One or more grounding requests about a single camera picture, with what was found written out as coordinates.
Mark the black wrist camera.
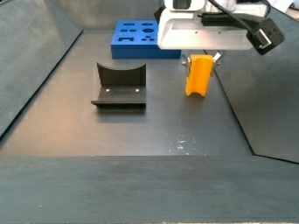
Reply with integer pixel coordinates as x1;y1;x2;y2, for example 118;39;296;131
200;12;285;55

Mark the black camera cable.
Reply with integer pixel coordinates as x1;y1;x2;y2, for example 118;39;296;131
206;0;272;33

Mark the yellow arch object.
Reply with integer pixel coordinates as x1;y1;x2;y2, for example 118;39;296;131
185;54;213;96

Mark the black curved holder bracket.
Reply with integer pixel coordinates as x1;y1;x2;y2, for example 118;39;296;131
90;64;145;108

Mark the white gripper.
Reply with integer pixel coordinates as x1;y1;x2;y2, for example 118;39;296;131
157;0;252;66

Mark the blue shape sorting board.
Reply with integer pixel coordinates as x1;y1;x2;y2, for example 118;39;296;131
109;20;181;59

